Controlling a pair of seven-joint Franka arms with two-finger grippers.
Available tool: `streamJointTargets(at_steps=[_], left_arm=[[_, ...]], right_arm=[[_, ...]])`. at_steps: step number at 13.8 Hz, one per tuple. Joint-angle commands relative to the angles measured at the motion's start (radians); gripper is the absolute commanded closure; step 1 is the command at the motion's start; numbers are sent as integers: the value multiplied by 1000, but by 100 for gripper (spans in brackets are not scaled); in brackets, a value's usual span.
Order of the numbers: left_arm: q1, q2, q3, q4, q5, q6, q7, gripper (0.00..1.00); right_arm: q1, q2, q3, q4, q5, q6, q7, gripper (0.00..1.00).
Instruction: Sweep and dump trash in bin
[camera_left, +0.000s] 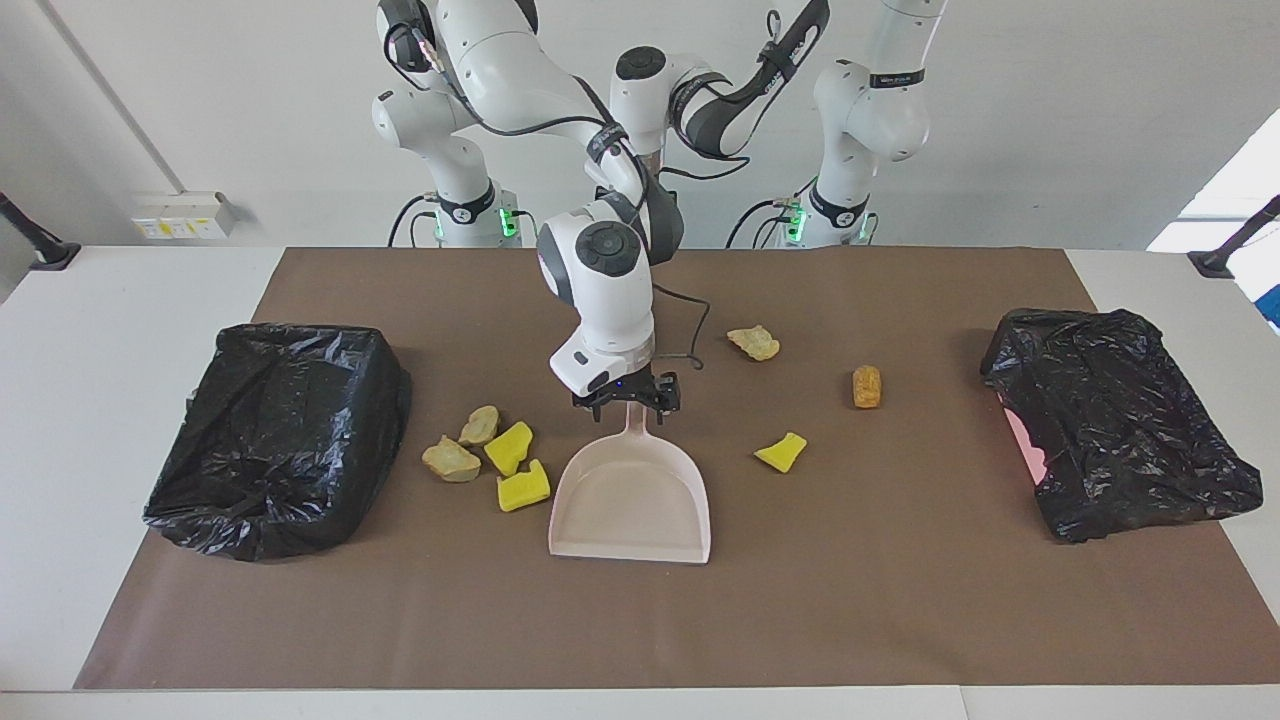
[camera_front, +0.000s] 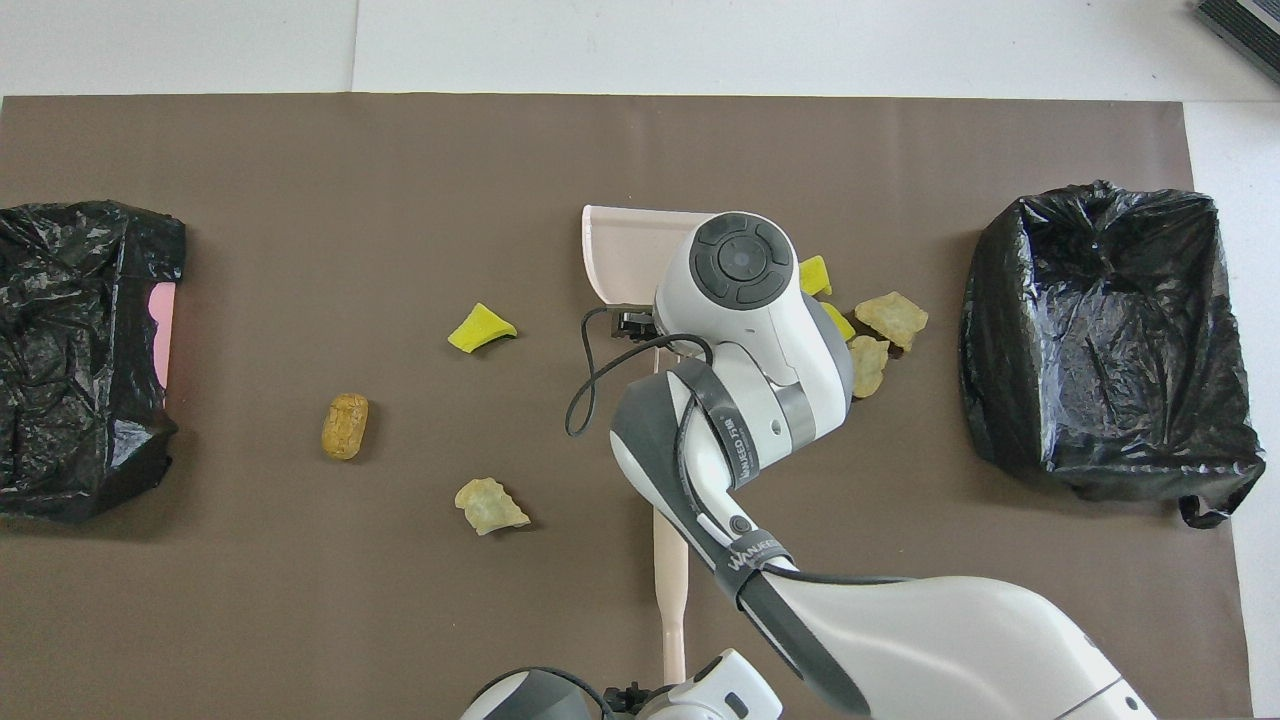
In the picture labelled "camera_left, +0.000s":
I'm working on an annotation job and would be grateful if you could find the black camera stand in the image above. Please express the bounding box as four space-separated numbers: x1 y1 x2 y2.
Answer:
1187 193 1280 280
0 190 81 273

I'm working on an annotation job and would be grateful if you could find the white wall cable duct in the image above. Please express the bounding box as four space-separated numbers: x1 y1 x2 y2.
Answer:
38 0 186 196

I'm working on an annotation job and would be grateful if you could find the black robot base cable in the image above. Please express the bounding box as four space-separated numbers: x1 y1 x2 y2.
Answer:
727 195 801 248
388 193 441 248

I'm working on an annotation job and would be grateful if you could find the pale trash piece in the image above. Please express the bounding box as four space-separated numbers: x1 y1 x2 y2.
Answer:
458 404 501 448
726 325 782 362
422 434 483 484

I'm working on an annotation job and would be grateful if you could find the beige plastic dustpan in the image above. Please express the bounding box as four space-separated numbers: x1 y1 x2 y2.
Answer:
547 400 712 565

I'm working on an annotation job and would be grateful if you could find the black-bagged pink bin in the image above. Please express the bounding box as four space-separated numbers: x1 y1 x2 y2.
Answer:
980 308 1265 544

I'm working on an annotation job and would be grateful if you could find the yellow sponge wedge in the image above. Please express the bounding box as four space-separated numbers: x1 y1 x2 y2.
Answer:
753 432 808 474

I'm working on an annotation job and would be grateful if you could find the notched yellow sponge piece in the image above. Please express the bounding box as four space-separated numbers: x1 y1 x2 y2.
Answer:
497 459 552 513

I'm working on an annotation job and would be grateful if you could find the brown table mat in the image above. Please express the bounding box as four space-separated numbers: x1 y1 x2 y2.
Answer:
73 247 1280 691

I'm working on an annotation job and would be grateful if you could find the white wall socket box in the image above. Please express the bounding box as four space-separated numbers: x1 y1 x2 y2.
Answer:
130 190 239 241

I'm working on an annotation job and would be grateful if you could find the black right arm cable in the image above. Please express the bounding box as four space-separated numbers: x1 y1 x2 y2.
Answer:
385 20 713 373

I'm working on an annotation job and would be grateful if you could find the black-bagged open bin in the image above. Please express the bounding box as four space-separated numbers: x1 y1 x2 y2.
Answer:
143 322 413 562

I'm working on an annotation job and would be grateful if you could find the yellow sponge chunk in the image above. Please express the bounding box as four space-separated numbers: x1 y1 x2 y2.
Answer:
484 421 535 477

